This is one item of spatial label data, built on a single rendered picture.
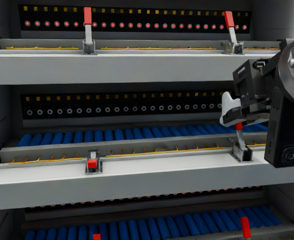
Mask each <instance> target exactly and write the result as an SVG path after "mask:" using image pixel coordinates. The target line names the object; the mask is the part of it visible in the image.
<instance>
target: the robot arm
mask: <svg viewBox="0 0 294 240"><path fill-rule="evenodd" d="M279 46H280V52H278V53H277V54H275V55H274V56H273V57H271V58H260V59H248V60H247V61H246V62H245V63H244V64H242V65H241V66H240V67H239V68H238V69H236V70H235V71H234V72H233V81H234V89H235V95H236V96H240V99H235V100H233V99H232V98H231V96H230V94H229V92H225V93H224V94H223V95H222V116H221V117H220V124H221V125H223V126H225V127H229V126H231V125H234V124H236V123H238V122H242V126H248V125H253V124H257V123H262V122H267V121H269V124H268V131H267V138H266V146H265V152H264V160H265V161H267V162H268V163H269V164H271V165H272V166H274V167H275V168H285V167H294V39H284V40H283V41H282V42H281V43H279ZM264 62H265V65H264ZM243 67H245V69H244V70H243V71H242V72H240V73H239V74H238V71H239V70H241V69H242V68H243Z"/></svg>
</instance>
